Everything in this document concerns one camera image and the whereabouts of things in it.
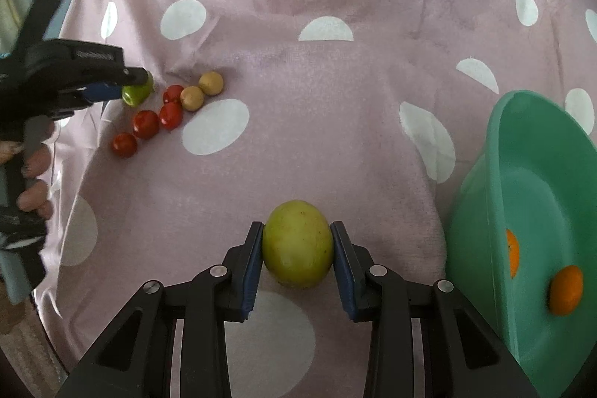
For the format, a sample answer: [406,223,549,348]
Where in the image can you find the orange tangerine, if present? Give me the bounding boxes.
[506,229,521,278]
[548,265,585,317]

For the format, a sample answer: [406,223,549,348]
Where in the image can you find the tan longan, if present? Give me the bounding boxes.
[180,86,205,112]
[199,72,224,96]

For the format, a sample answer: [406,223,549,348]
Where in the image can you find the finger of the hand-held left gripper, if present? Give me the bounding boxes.
[56,83,123,120]
[93,66,149,88]

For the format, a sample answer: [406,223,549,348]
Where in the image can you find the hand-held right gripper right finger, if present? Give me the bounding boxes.
[329,221,542,398]

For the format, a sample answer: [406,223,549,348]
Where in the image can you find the small green fruit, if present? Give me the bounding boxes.
[121,72,154,107]

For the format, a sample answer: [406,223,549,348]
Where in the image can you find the green plastic basin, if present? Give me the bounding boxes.
[445,89,597,398]

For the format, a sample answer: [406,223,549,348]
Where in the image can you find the large green mango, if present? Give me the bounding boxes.
[262,200,335,289]

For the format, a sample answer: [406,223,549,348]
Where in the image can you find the pink polka dot blanket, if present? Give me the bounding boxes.
[35,0,597,398]

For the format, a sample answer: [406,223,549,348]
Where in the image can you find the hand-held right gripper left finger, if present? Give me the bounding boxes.
[56,221,266,398]

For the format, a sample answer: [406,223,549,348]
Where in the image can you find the person's left hand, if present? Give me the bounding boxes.
[0,118,55,220]

